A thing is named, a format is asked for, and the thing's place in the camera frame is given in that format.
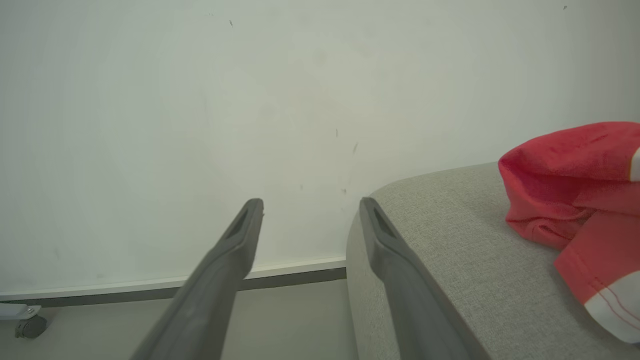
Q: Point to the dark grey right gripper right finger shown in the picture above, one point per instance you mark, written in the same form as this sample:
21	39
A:
405	295

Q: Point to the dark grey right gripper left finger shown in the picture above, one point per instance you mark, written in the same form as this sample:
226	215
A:
210	290

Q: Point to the red and white garment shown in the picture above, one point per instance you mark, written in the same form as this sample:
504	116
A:
575	185

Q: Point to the grey fabric sofa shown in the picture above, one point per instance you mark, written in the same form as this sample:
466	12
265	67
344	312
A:
450	260

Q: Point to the white and black baseboard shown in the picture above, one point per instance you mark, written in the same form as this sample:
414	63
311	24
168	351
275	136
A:
125	291

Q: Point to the black caster wheel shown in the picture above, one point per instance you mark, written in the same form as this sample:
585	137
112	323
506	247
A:
31	327

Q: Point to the grey metal stand leg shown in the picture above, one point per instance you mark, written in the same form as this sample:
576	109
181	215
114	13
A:
17	311

